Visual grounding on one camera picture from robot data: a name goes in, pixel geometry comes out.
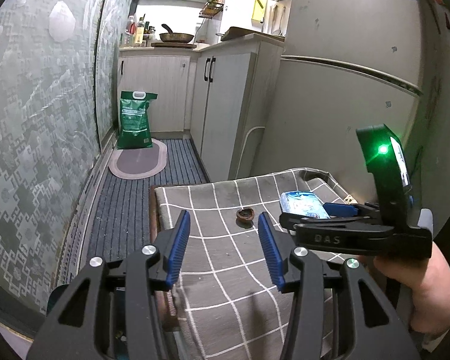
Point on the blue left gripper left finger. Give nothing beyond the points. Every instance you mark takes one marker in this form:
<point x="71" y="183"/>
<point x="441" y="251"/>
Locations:
<point x="176" y="247"/>

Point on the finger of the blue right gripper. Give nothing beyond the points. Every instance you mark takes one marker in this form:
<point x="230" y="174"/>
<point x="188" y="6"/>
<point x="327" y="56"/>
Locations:
<point x="340" y="210"/>

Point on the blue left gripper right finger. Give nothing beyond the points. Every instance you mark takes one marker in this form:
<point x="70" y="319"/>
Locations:
<point x="271" y="251"/>

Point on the blue white tissue packet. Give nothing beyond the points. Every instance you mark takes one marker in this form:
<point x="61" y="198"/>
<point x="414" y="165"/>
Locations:
<point x="303" y="203"/>

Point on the white kitchen cabinet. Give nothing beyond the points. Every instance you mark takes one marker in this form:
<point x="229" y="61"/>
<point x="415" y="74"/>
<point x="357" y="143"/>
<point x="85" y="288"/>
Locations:
<point x="219" y="95"/>

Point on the person's right hand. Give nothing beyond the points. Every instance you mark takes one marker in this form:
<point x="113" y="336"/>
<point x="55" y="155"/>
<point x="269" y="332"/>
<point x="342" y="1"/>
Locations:
<point x="429" y="281"/>

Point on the grey striped floor runner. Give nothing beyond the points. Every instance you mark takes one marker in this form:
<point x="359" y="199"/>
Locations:
<point x="119" y="222"/>

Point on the grey checked table cloth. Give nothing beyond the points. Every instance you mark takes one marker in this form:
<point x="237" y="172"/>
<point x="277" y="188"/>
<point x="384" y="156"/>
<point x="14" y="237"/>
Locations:
<point x="226" y="304"/>

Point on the oval pink grey mat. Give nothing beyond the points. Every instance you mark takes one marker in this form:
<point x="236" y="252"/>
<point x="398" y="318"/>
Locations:
<point x="139" y="164"/>

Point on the green rice bag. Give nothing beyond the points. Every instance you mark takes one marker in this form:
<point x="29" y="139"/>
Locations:
<point x="134" y="130"/>

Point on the white refrigerator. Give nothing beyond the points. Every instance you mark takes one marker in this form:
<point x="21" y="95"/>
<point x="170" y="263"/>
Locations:
<point x="346" y="64"/>

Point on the wooden cutting board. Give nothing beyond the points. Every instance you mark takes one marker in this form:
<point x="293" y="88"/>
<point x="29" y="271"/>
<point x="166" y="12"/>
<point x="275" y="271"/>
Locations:
<point x="237" y="32"/>

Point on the yellow hanging item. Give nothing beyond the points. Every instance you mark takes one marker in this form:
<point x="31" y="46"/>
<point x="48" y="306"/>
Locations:
<point x="259" y="11"/>

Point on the brass frying pan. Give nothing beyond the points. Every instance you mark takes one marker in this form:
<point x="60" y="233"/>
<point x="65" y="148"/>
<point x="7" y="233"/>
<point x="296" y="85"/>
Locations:
<point x="170" y="36"/>

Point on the condiment bottles group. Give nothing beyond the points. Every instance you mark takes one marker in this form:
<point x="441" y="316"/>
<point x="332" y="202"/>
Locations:
<point x="138" y="32"/>

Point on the wall spice rack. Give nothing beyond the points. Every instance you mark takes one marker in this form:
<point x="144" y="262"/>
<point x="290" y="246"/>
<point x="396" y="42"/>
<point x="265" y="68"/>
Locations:
<point x="211" y="9"/>

